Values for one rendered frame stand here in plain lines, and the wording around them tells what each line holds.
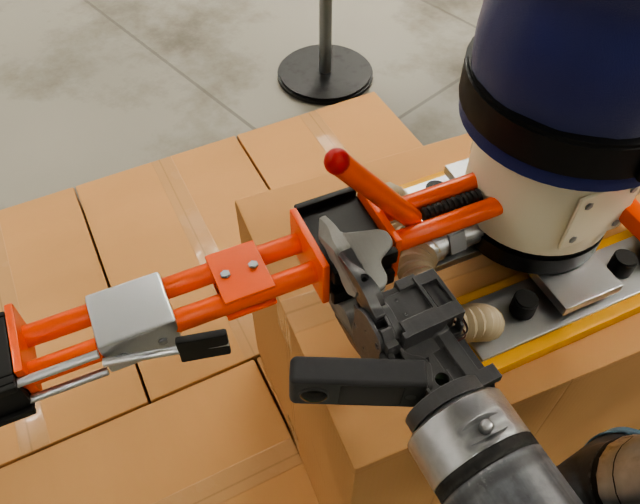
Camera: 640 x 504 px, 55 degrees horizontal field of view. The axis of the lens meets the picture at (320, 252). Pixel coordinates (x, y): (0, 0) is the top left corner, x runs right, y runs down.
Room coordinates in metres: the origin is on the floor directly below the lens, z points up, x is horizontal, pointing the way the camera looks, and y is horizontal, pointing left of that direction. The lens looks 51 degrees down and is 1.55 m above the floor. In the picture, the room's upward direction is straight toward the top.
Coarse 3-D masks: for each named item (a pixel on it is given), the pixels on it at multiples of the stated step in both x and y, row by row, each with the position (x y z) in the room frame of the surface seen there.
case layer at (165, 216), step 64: (320, 128) 1.21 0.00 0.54; (384, 128) 1.21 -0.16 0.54; (64, 192) 0.98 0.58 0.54; (128, 192) 0.98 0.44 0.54; (192, 192) 0.98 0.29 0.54; (256, 192) 0.98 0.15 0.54; (0, 256) 0.80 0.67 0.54; (64, 256) 0.80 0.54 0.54; (128, 256) 0.80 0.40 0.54; (192, 256) 0.80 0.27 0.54; (128, 384) 0.50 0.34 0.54; (192, 384) 0.51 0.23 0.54; (256, 384) 0.50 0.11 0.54; (0, 448) 0.39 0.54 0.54; (64, 448) 0.39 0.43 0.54; (128, 448) 0.39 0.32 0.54; (192, 448) 0.39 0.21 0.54; (256, 448) 0.39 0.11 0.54
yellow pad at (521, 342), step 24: (624, 240) 0.49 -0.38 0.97; (624, 264) 0.43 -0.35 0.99; (504, 288) 0.41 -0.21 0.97; (528, 288) 0.41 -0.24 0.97; (624, 288) 0.41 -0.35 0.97; (504, 312) 0.38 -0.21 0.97; (528, 312) 0.37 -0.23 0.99; (552, 312) 0.38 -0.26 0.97; (576, 312) 0.38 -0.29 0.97; (600, 312) 0.38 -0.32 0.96; (624, 312) 0.38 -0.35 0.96; (504, 336) 0.35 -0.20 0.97; (528, 336) 0.35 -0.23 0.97; (552, 336) 0.35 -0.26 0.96; (576, 336) 0.35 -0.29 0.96; (480, 360) 0.32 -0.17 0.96; (504, 360) 0.32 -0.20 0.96; (528, 360) 0.33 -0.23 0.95
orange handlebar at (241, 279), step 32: (416, 192) 0.46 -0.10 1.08; (448, 192) 0.46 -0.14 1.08; (416, 224) 0.41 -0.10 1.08; (448, 224) 0.41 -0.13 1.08; (224, 256) 0.37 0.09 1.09; (256, 256) 0.37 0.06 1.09; (288, 256) 0.38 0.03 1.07; (192, 288) 0.34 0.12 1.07; (224, 288) 0.33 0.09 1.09; (256, 288) 0.33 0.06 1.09; (288, 288) 0.34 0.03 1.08; (64, 320) 0.30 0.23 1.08; (192, 320) 0.30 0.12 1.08; (64, 352) 0.26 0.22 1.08; (32, 384) 0.24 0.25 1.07
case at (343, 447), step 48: (432, 144) 0.69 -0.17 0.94; (288, 192) 0.59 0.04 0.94; (480, 288) 0.43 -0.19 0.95; (288, 336) 0.38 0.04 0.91; (336, 336) 0.36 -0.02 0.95; (624, 336) 0.36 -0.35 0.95; (288, 384) 0.40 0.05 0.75; (528, 384) 0.30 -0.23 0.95; (576, 384) 0.31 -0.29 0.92; (624, 384) 0.35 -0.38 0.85; (336, 432) 0.25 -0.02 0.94; (384, 432) 0.25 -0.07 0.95; (576, 432) 0.34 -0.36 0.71; (336, 480) 0.24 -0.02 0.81; (384, 480) 0.22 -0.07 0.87
